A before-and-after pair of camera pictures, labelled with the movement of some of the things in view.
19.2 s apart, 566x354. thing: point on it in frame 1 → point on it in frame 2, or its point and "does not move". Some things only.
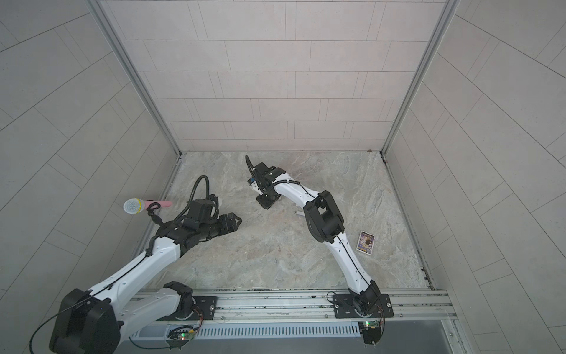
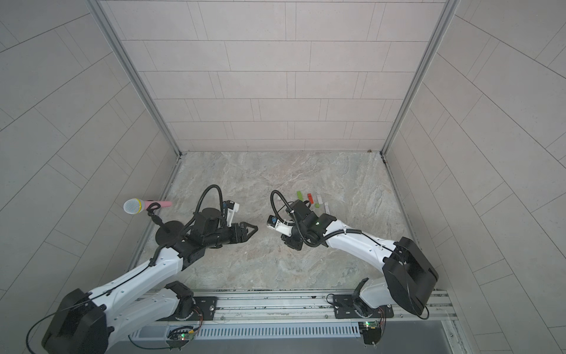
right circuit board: x=371 y=332 does not move
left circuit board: x=179 y=336 does not move
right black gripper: x=266 y=202 → x=295 y=244
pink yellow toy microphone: x=136 y=206 does not move
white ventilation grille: x=254 y=330 does not move
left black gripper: x=226 y=224 → x=243 y=237
